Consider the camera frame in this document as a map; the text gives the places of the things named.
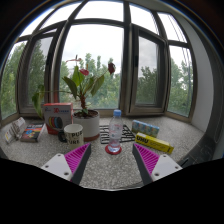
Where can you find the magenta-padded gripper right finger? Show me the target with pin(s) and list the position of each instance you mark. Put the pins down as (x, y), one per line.
(146, 157)

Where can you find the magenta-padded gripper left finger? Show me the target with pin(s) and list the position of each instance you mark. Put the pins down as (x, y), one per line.
(77, 157)

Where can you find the clear blue-capped water bottle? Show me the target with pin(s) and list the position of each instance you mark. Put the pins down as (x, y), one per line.
(115, 131)

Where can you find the yellow glue box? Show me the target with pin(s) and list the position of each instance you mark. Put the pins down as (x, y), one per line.
(154, 142)

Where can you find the white printed mug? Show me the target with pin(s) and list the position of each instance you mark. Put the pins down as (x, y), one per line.
(75, 136)

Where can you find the black lattice trivet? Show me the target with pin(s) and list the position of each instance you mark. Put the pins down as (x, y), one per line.
(128, 135)

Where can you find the light blue patterned box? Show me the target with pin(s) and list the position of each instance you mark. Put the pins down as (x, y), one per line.
(145, 128)

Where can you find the flat round red coaster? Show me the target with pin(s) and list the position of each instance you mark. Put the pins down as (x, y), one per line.
(109, 151)

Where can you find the potted red-flowered plant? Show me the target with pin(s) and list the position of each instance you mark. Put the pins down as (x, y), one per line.
(87, 125)

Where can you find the red filament box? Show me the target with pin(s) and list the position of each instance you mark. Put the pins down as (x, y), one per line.
(58, 118)

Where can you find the dark colourful small box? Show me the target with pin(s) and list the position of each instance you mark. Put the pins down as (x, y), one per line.
(32, 132)

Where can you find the dark-framed bay window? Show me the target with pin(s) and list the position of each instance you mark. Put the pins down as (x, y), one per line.
(128, 66)

